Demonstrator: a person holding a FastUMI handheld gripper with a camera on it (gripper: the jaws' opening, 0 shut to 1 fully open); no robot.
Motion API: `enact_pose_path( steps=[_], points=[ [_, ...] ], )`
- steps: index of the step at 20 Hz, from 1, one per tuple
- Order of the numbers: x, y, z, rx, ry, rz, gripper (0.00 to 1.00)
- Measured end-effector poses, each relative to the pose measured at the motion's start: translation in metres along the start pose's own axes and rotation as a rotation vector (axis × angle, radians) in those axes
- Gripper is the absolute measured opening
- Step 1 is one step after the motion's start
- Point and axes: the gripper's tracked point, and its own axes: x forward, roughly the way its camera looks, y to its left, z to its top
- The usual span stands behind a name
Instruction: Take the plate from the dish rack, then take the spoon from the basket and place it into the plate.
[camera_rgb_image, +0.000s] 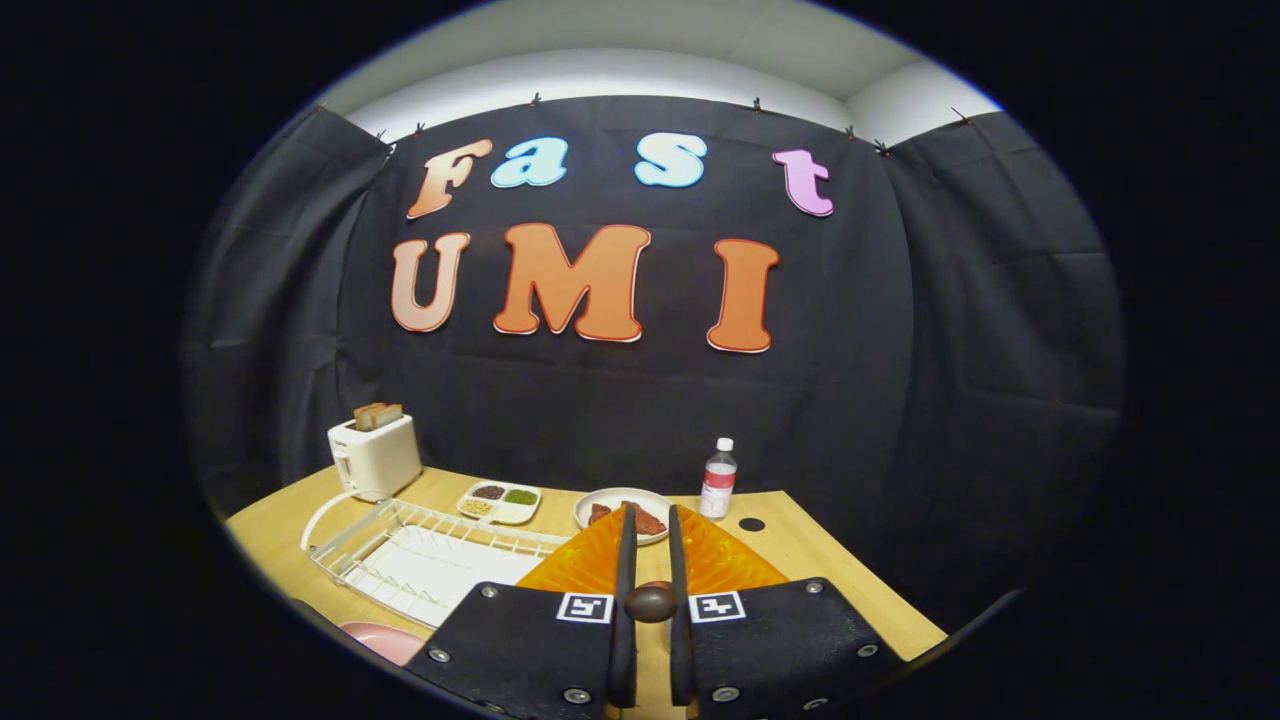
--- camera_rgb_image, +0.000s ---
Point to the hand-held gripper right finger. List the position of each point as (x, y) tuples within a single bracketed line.
[(680, 660)]

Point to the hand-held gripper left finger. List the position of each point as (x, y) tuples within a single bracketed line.
[(625, 660)]

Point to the white dish rack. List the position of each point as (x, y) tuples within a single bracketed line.
[(430, 570)]

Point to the pink plate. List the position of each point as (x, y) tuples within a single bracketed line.
[(385, 640)]

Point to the cream plate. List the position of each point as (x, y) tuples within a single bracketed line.
[(605, 497)]

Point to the red meat slice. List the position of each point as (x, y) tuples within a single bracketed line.
[(648, 521), (599, 514)]

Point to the black table grommet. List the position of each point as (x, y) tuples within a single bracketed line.
[(752, 524)]

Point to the clear water bottle red label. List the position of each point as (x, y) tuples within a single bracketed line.
[(717, 485)]

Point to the white divided snack tray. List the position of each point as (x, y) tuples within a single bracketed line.
[(512, 513)]

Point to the white toaster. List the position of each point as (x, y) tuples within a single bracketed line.
[(378, 460)]

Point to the toast slices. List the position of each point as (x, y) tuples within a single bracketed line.
[(376, 415)]

